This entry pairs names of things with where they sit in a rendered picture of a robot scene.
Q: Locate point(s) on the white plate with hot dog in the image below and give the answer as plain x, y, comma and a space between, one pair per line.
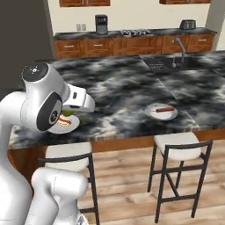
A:
71, 124

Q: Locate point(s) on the black toaster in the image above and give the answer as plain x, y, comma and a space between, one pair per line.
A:
187, 24

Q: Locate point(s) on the hot dog in bun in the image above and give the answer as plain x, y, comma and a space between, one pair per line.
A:
64, 121

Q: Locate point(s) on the red sausage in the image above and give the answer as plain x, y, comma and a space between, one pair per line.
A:
165, 109

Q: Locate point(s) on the grey tap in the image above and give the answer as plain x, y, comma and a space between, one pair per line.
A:
180, 51

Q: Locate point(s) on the black stool with white seat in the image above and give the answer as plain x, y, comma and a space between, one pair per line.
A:
73, 155
181, 146

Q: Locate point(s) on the black hob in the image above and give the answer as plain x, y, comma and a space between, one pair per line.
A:
135, 32

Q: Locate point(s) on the black sink basin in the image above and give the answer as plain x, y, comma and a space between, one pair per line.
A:
167, 63

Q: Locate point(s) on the white plate with sausage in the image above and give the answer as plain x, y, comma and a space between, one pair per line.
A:
164, 114

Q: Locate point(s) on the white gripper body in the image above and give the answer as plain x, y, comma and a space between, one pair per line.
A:
86, 103

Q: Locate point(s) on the wooden wall cupboard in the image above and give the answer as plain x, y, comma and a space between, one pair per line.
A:
84, 3
185, 1

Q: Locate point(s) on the wooden base cupboard run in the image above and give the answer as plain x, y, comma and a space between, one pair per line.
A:
129, 46

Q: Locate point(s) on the green fruit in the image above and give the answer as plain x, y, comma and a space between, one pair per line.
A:
68, 112

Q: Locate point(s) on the white wall socket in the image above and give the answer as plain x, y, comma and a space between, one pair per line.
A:
81, 27

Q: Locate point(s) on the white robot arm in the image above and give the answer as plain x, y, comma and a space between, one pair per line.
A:
17, 140

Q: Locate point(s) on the black coffee machine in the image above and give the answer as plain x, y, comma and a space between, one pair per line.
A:
101, 24

